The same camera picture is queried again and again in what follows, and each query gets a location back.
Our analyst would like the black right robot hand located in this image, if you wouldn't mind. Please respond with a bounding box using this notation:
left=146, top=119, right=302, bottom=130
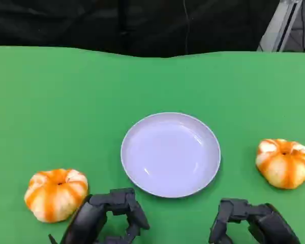
left=208, top=198, right=302, bottom=244

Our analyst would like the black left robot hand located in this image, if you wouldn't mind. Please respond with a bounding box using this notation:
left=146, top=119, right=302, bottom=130
left=59, top=188, right=150, bottom=244

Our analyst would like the orange and white bread roll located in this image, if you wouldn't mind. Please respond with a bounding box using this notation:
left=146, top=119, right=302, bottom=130
left=24, top=168, right=89, bottom=224
left=255, top=138, right=305, bottom=190

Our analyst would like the lilac plate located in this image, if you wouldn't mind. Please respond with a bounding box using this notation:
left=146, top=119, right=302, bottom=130
left=120, top=112, right=222, bottom=198

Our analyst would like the green table cloth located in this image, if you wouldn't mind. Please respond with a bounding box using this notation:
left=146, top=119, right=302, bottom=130
left=0, top=45, right=305, bottom=244

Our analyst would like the black backdrop curtain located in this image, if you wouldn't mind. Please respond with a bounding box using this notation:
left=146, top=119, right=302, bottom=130
left=0, top=0, right=280, bottom=58

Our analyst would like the aluminium frame profile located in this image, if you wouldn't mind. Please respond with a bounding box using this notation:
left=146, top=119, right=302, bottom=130
left=256, top=0, right=304, bottom=52

